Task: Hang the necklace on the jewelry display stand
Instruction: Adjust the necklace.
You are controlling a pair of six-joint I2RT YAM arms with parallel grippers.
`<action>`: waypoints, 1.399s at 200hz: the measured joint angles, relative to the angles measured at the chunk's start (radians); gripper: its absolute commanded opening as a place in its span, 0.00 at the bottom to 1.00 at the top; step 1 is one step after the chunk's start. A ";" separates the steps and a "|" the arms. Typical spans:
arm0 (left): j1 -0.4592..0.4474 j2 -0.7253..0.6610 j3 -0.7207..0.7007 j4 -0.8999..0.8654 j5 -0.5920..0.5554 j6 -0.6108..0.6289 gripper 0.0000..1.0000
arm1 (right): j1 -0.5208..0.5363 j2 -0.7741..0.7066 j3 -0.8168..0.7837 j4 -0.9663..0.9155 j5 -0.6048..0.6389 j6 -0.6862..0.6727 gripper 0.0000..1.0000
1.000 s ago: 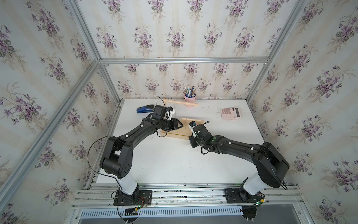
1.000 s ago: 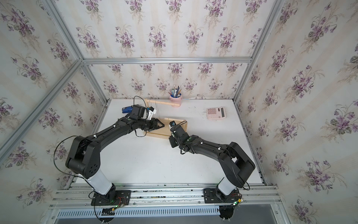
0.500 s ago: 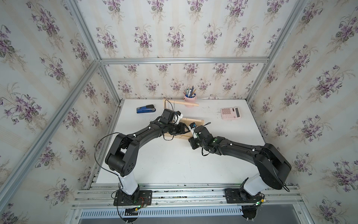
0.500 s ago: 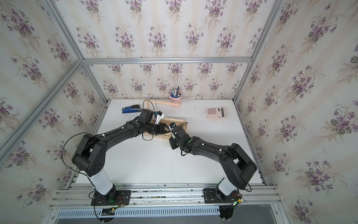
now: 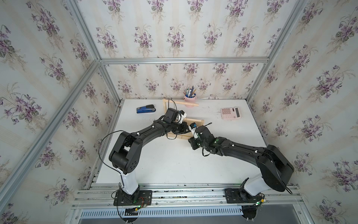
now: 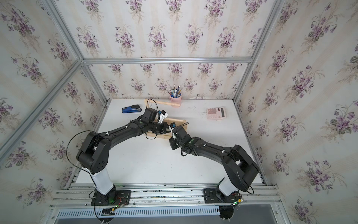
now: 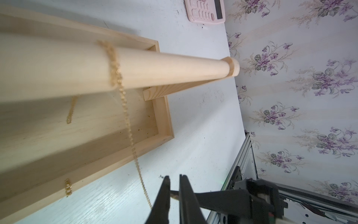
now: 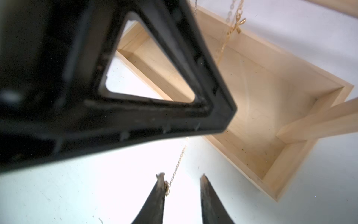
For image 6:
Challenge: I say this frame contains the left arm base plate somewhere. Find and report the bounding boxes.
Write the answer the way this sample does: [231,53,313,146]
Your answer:
[91,190,132,206]

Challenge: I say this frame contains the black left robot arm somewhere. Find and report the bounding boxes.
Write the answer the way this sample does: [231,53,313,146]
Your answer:
[76,108,168,206]

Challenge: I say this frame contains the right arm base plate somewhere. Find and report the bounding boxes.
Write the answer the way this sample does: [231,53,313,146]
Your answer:
[203,188,242,204]

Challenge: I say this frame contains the blue black stapler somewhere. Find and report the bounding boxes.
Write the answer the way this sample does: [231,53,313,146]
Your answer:
[122,105,142,113]

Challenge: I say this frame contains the wooden jewelry display stand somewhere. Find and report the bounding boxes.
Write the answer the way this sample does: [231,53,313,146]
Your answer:
[145,99,189,140]

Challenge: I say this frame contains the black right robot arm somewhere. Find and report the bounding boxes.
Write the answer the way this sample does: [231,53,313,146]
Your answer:
[169,123,259,203]

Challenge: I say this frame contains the aluminium mounting rail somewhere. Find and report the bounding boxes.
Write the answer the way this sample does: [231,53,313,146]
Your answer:
[41,184,290,224]

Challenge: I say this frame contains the pens in pink cup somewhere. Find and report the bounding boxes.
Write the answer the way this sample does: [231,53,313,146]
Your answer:
[168,85,182,99]

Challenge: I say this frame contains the pink pen holder cup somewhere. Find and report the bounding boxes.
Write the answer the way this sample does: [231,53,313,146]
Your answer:
[169,96,182,108]

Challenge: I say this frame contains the pink calculator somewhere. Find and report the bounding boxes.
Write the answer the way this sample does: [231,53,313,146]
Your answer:
[207,107,227,120]

